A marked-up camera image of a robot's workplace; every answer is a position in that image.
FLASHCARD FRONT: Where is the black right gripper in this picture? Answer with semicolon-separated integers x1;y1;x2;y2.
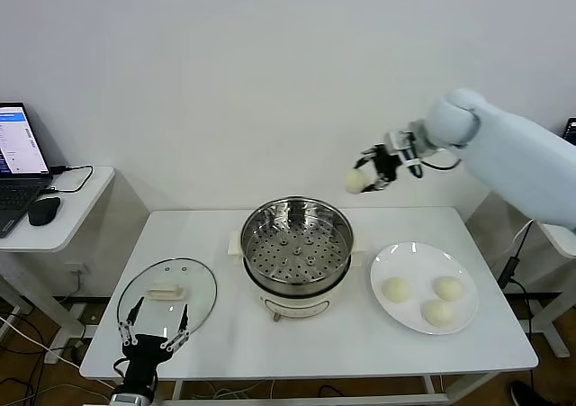
353;143;401;194

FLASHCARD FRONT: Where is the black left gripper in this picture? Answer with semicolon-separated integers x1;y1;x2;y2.
116;295;191;392

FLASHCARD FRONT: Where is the white steamed baozi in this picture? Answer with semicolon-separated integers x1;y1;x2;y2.
344;167;368;195
381;276;414;304
431;275;465;302
420;299;455;327

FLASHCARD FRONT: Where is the glass lid with cream handle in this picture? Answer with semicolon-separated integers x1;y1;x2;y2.
115;257;219;340

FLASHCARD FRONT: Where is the stainless steel steamer basket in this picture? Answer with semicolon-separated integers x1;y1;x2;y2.
239;195;356;293

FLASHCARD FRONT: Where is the white round plate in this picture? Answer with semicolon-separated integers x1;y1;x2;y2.
370;241;480;336

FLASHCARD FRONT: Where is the white side table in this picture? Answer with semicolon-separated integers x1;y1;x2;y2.
501;219;576;358
0;166;116;351

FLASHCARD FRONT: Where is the cream electric cooker base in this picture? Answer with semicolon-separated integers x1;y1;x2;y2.
227;229;368;324

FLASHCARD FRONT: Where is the black computer mouse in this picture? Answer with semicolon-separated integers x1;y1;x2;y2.
27;196;62;227

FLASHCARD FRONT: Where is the laptop with white screen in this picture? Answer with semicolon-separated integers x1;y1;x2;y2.
0;102;54;239

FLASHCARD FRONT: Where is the black shoe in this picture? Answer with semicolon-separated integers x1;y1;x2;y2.
510;380;541;406

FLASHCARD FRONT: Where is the white table leg frame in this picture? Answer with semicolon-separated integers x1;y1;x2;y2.
150;372;496;406

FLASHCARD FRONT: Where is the white floor cable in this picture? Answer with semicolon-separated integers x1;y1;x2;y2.
0;315;62;365

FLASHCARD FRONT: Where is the white flat cable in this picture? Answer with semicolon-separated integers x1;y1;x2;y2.
509;219;535;255

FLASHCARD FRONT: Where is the black power adapter cable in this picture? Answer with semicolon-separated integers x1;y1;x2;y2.
498;239;535;338

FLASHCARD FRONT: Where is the black laptop charger cable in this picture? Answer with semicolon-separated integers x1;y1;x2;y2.
40;165;95;196

